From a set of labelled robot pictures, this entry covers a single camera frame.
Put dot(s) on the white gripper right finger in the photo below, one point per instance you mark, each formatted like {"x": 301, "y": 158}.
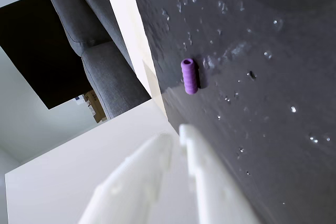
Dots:
{"x": 210, "y": 182}

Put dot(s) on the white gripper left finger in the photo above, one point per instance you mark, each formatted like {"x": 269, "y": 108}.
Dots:
{"x": 136, "y": 176}

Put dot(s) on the purple ribbed pen grip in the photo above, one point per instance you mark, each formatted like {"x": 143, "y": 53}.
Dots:
{"x": 190, "y": 78}

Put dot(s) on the brown cardboard box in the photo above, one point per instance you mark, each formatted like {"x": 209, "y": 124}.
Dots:
{"x": 95, "y": 103}

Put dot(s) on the grey fabric sofa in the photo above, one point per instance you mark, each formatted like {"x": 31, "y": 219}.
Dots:
{"x": 105, "y": 64}

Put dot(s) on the black bumpy table mat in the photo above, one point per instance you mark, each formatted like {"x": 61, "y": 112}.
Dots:
{"x": 262, "y": 77}

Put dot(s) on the pale wooden board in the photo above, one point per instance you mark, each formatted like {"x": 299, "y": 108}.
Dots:
{"x": 131, "y": 24}

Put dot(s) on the large black flat panel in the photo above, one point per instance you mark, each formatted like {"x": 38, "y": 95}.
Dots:
{"x": 34, "y": 51}

